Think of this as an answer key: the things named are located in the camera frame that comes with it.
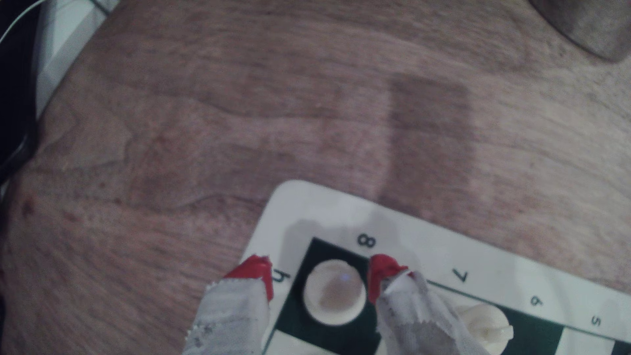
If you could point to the white furniture panel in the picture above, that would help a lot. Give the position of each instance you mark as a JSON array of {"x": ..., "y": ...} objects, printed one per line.
[{"x": 64, "y": 34}]

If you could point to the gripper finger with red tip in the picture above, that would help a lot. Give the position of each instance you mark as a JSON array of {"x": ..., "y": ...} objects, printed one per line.
[
  {"x": 231, "y": 315},
  {"x": 414, "y": 320}
]

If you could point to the white king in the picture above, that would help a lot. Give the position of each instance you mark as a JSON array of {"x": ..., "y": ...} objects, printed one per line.
[{"x": 485, "y": 328}]

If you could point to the white rook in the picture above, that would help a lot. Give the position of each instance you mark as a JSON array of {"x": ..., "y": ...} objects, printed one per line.
[{"x": 335, "y": 293}]

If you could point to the green white chess mat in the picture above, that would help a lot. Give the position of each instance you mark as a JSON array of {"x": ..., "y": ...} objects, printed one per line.
[{"x": 404, "y": 236}]

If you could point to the grey metal cylinder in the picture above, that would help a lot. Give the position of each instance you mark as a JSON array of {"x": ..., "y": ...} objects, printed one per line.
[{"x": 586, "y": 22}]

